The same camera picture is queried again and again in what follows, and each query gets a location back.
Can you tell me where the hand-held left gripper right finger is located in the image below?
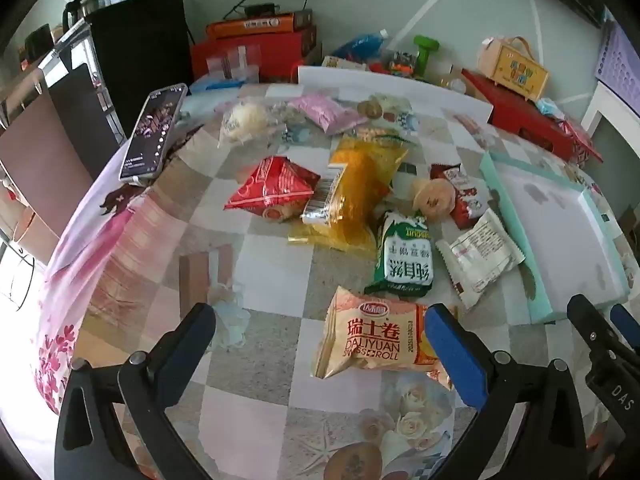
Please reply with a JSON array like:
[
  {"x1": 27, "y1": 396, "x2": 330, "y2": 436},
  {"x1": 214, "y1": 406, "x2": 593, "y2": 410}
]
[{"x1": 424, "y1": 302, "x2": 588, "y2": 480}]

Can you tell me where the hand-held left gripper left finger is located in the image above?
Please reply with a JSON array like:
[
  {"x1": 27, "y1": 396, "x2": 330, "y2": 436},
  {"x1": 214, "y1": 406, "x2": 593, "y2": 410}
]
[{"x1": 54, "y1": 302, "x2": 217, "y2": 480}]

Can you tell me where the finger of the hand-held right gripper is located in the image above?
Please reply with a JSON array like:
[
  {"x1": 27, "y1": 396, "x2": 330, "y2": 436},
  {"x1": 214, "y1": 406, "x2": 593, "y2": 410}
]
[
  {"x1": 566, "y1": 294, "x2": 618, "y2": 361},
  {"x1": 610, "y1": 304, "x2": 640, "y2": 353}
]

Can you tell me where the orange cake roll packet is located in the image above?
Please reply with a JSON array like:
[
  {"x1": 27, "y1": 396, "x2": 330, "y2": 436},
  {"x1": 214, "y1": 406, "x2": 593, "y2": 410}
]
[{"x1": 311, "y1": 286, "x2": 458, "y2": 381}]

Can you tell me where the white tray with teal rim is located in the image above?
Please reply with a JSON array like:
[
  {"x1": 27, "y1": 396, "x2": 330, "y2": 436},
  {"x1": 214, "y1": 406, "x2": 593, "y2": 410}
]
[{"x1": 479, "y1": 151, "x2": 630, "y2": 325}]

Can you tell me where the green and white snack packet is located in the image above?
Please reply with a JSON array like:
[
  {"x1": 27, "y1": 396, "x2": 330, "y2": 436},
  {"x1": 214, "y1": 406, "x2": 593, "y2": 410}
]
[{"x1": 364, "y1": 211, "x2": 435, "y2": 298}]

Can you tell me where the round pastry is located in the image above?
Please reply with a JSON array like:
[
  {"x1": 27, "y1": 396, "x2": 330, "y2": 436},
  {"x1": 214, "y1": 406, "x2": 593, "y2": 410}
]
[{"x1": 411, "y1": 177, "x2": 458, "y2": 221}]

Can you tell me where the dark red snack packet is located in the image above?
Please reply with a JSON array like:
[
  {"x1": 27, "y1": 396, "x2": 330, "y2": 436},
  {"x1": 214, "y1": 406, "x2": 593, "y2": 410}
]
[{"x1": 430, "y1": 162, "x2": 493, "y2": 231}]

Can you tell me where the yellow snack packet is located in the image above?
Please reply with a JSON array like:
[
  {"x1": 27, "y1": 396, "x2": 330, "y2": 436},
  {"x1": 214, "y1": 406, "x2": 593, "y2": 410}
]
[{"x1": 289, "y1": 135, "x2": 410, "y2": 256}]

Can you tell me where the white bun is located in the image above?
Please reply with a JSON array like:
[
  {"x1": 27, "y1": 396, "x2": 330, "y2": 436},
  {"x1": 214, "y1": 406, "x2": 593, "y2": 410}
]
[{"x1": 218, "y1": 100, "x2": 281, "y2": 148}]

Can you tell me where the small brown pastry packet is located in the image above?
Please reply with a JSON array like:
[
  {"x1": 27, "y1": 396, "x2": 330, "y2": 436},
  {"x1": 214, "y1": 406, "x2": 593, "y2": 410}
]
[{"x1": 357, "y1": 94, "x2": 416, "y2": 128}]

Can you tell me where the pink snack packet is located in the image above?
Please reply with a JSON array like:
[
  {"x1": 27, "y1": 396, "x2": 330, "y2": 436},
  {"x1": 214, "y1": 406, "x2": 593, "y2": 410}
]
[{"x1": 287, "y1": 92, "x2": 368, "y2": 136}]

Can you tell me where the pink cartoon blanket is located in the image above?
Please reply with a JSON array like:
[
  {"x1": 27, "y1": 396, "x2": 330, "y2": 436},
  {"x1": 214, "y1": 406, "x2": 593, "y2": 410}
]
[{"x1": 30, "y1": 170, "x2": 166, "y2": 416}]

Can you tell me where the smartphone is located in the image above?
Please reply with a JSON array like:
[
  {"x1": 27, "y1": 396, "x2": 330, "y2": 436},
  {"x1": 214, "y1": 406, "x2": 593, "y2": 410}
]
[{"x1": 119, "y1": 83, "x2": 188, "y2": 184}]

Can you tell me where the long red box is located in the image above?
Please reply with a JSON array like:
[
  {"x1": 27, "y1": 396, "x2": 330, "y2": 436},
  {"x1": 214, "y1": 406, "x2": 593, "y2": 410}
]
[{"x1": 460, "y1": 69, "x2": 576, "y2": 161}]

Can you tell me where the blue tin box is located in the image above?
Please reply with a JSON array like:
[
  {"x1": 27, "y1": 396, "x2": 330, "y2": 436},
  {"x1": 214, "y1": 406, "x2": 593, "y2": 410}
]
[{"x1": 190, "y1": 76, "x2": 251, "y2": 92}]

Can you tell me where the white foam board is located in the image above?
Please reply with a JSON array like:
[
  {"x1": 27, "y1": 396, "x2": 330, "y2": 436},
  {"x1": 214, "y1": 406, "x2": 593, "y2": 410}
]
[{"x1": 297, "y1": 65, "x2": 493, "y2": 123}]

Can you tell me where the clear plastic bottle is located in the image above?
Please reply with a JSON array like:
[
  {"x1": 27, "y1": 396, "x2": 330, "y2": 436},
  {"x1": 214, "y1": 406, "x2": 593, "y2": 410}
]
[{"x1": 437, "y1": 62, "x2": 468, "y2": 93}]

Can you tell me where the clear plastic box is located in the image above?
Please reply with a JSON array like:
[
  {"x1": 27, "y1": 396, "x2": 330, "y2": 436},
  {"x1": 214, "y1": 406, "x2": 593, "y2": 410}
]
[{"x1": 206, "y1": 45, "x2": 262, "y2": 81}]

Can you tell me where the pile of small toys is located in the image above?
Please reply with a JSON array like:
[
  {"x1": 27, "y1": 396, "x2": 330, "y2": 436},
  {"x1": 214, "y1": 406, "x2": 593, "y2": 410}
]
[{"x1": 372, "y1": 50, "x2": 418, "y2": 78}]

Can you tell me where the red gift box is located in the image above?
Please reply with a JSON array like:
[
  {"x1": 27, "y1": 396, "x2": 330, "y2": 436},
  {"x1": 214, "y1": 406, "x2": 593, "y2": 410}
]
[{"x1": 191, "y1": 26, "x2": 318, "y2": 83}]

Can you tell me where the black cabinet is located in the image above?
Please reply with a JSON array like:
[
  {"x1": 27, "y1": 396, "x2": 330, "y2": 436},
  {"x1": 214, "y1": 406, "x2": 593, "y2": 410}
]
[{"x1": 85, "y1": 0, "x2": 196, "y2": 126}]

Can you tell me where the green dumbbell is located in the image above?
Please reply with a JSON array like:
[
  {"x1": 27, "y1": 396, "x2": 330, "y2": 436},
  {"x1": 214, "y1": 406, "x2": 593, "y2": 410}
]
[{"x1": 412, "y1": 35, "x2": 446, "y2": 81}]

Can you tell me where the white card pack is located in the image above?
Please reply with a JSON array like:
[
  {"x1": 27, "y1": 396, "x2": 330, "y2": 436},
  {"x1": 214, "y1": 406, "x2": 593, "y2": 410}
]
[{"x1": 321, "y1": 55, "x2": 368, "y2": 72}]

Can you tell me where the blue plastic bottle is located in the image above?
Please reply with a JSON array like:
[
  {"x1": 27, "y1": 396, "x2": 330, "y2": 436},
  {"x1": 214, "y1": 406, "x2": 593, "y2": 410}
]
[{"x1": 330, "y1": 30, "x2": 391, "y2": 61}]

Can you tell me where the orange carton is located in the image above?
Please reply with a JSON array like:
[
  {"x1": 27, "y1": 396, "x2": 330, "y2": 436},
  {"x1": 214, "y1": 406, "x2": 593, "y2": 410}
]
[{"x1": 206, "y1": 10, "x2": 313, "y2": 40}]

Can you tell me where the electric kettle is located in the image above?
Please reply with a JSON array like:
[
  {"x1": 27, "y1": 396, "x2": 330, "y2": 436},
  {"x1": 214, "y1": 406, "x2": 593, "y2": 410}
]
[{"x1": 62, "y1": 0, "x2": 111, "y2": 28}]

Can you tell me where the yellow gift box with handle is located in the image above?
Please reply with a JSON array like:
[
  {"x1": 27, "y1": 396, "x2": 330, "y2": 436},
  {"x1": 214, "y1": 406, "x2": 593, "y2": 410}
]
[{"x1": 476, "y1": 36, "x2": 551, "y2": 102}]

